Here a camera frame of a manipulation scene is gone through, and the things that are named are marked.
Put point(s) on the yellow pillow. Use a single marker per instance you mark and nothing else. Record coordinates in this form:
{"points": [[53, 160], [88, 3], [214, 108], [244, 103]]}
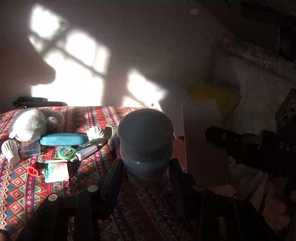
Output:
{"points": [[215, 95]]}

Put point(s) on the white ribbed LED bulb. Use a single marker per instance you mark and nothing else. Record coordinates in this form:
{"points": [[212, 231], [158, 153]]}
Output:
{"points": [[10, 151]]}

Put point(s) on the grey plush toy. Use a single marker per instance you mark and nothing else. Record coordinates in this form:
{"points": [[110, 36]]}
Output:
{"points": [[30, 126]]}

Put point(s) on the patterned tablecloth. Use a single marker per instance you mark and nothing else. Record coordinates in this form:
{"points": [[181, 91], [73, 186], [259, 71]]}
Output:
{"points": [[20, 194]]}

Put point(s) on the orange cardboard box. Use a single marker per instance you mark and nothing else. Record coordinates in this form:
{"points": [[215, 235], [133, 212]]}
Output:
{"points": [[201, 148]]}

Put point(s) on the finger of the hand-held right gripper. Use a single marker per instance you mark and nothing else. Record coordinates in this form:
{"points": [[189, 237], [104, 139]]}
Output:
{"points": [[222, 136]]}

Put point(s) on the clear plastic box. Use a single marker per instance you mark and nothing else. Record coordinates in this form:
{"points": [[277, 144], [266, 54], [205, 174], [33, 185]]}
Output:
{"points": [[30, 149]]}

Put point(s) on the teal glasses case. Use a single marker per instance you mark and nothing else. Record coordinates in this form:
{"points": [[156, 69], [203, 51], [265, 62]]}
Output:
{"points": [[63, 139]]}

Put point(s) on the pale pink sofa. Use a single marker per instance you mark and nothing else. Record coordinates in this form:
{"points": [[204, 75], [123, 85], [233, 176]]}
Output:
{"points": [[254, 92]]}

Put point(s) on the black flat device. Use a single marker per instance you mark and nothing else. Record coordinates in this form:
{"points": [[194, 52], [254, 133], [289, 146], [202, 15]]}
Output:
{"points": [[39, 102]]}

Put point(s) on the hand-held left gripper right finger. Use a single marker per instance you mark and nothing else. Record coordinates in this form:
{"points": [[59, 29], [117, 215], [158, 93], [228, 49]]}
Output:
{"points": [[179, 180]]}

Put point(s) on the red plastic clip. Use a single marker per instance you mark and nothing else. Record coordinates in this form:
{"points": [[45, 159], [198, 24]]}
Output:
{"points": [[33, 171]]}

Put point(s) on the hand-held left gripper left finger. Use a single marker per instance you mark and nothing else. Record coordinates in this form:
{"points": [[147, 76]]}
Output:
{"points": [[111, 183]]}

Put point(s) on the person's right hand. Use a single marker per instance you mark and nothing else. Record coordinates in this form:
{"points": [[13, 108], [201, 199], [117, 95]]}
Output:
{"points": [[275, 206]]}

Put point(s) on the pastel soft pack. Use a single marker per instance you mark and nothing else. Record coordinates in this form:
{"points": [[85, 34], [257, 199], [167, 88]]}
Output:
{"points": [[56, 172]]}

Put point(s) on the small pale cup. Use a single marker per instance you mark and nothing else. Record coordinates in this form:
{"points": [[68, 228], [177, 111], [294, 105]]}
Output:
{"points": [[110, 131]]}

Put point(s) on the green round tape measure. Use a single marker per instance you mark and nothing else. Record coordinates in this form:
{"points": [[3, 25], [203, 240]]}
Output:
{"points": [[66, 153]]}

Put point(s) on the silver tubular light bulb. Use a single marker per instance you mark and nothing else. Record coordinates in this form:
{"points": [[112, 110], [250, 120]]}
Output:
{"points": [[89, 150]]}

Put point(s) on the white round plastic lid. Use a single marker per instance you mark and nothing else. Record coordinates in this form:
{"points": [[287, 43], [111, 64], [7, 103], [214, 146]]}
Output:
{"points": [[145, 143]]}

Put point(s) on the white ribbed object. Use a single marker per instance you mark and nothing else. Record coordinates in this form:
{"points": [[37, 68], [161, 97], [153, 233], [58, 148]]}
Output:
{"points": [[96, 132]]}

